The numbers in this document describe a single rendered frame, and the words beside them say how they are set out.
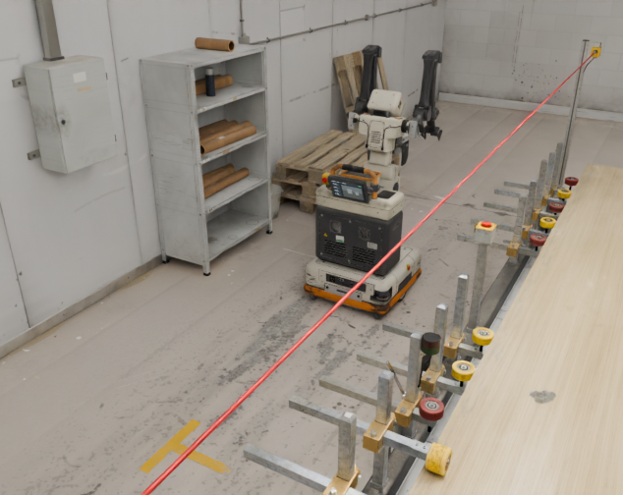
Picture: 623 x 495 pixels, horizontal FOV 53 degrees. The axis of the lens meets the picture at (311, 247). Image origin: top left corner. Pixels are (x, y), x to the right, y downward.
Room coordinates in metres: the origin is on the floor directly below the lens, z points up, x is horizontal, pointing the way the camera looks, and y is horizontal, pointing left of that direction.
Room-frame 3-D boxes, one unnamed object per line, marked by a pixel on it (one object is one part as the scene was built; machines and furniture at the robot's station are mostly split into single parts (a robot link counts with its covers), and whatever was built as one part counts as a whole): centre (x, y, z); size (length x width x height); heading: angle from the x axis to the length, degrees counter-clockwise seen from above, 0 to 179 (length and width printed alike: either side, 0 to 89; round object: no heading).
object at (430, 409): (1.61, -0.39, 0.85); 0.08 x 0.08 x 0.11
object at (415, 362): (1.69, -0.34, 0.90); 0.04 x 0.04 x 0.48; 60
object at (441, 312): (1.91, -0.47, 0.87); 0.04 x 0.04 x 0.48; 60
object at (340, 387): (1.71, -0.22, 0.84); 0.43 x 0.03 x 0.04; 60
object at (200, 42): (4.73, 0.70, 1.59); 0.30 x 0.08 x 0.08; 60
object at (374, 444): (1.45, -0.21, 0.95); 0.14 x 0.06 x 0.05; 150
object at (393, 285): (3.93, -0.38, 0.16); 0.67 x 0.64 x 0.25; 150
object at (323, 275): (3.64, -0.23, 0.23); 0.41 x 0.02 x 0.08; 60
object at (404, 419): (1.67, -0.33, 0.85); 0.14 x 0.06 x 0.05; 150
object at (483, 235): (2.35, -0.72, 1.18); 0.07 x 0.07 x 0.08; 60
